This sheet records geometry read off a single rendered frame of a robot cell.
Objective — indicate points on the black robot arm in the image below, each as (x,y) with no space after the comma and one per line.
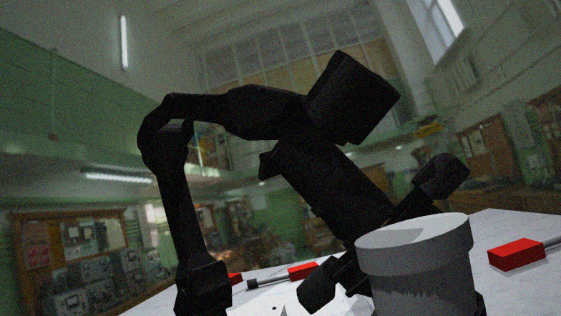
(344,105)

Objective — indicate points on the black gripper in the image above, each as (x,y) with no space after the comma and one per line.
(352,206)

